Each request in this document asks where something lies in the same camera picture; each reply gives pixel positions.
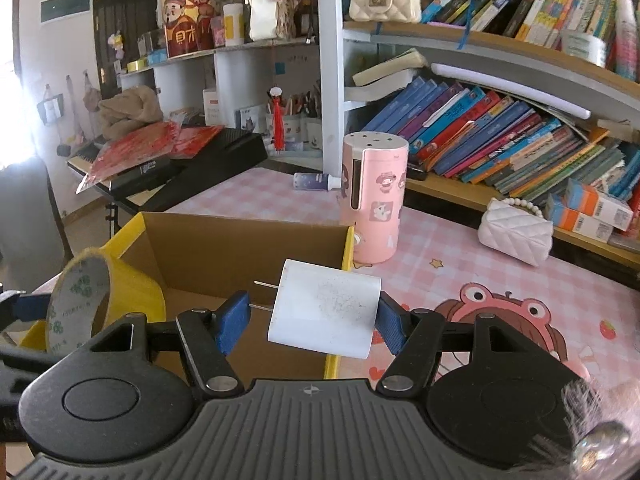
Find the grey chair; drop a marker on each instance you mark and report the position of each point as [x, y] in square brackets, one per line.
[30, 210]

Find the hanging tote bag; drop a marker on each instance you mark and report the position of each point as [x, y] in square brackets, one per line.
[50, 107]

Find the black electronic keyboard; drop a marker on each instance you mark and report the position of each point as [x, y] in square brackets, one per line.
[220, 155]

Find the white round jar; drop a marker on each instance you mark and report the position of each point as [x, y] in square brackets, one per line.
[582, 47]

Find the dark door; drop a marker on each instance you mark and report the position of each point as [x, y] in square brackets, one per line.
[125, 5]

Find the pen holders with pencils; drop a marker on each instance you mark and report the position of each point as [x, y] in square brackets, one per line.
[305, 125]

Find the white and red box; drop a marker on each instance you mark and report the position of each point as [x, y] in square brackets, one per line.
[213, 107]

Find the yellow cardboard box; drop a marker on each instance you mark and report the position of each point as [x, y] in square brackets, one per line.
[225, 255]

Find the small cartoon figure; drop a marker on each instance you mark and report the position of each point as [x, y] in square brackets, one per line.
[116, 45]

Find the pink patterned cup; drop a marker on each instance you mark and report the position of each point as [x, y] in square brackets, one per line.
[217, 32]

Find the green wall sign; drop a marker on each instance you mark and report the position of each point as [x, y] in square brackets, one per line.
[65, 7]

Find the tall pink patterned bottle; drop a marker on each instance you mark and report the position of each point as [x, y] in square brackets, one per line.
[627, 35]

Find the pink cartoon cylindrical container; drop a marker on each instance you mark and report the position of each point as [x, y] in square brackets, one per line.
[375, 200]

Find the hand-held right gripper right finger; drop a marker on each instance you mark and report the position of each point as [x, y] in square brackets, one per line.
[390, 327]

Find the white side shelf unit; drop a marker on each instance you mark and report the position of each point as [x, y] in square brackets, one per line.
[240, 70]

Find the white frame wooden bookshelf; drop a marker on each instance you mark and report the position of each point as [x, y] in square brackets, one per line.
[330, 60]

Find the small purple starry bottle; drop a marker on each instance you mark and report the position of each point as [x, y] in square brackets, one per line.
[312, 181]

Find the white charger plug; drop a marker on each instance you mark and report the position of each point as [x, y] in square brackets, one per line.
[325, 310]

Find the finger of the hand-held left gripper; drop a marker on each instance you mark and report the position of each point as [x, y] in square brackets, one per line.
[35, 306]
[25, 362]

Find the fortune god paper lantern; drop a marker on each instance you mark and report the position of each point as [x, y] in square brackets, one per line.
[182, 25]

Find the blue ribbon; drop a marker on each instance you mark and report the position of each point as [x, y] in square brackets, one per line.
[466, 20]

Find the red patterned plastic bag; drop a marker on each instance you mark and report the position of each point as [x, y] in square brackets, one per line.
[130, 152]

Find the thick beige lying book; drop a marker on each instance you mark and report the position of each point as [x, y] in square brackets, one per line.
[390, 67]

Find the brown crumpled cloth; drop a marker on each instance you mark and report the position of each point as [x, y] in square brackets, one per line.
[127, 112]

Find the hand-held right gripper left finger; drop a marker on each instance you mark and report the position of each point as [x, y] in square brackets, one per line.
[232, 325]

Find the yellow packing tape roll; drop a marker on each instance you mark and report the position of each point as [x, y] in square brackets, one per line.
[75, 305]

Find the white light bar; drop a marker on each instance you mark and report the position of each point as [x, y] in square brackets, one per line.
[500, 82]

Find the white bottle yellow label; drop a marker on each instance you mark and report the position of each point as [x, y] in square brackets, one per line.
[233, 25]

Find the red paper envelopes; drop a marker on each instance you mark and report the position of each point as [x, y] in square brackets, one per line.
[197, 137]

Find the pink checkered tablecloth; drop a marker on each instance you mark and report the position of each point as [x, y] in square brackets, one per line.
[280, 197]

